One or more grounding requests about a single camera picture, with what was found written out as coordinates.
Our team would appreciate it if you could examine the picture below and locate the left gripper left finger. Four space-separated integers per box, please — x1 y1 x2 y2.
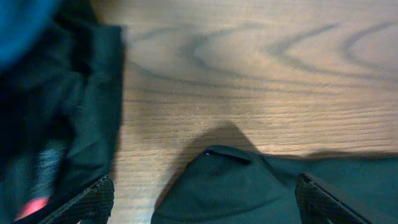
15 175 114 224

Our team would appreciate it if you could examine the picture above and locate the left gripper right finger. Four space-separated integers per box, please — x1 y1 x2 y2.
295 172 397 224

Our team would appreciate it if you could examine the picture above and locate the black t-shirt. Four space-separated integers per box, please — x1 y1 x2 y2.
151 146 397 223

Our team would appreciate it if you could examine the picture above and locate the black folded garment red trim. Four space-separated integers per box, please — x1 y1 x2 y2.
1 1 125 223

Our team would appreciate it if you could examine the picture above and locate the blue polo shirt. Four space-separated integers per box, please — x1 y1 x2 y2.
1 0 62 70

